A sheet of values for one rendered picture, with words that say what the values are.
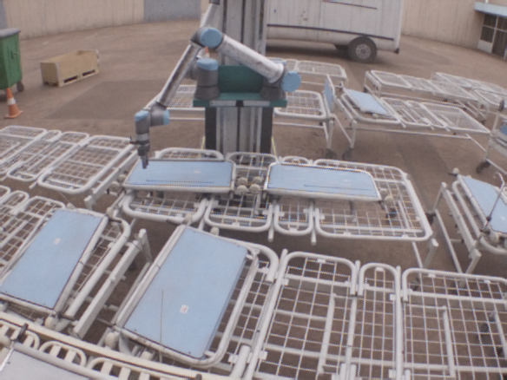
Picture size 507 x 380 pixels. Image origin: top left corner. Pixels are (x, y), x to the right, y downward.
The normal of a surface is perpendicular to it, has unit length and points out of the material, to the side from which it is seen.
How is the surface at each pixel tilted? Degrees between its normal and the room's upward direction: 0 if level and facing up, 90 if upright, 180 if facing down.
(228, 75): 90
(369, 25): 88
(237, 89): 90
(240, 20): 90
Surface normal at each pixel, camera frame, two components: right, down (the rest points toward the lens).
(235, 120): 0.07, 0.52
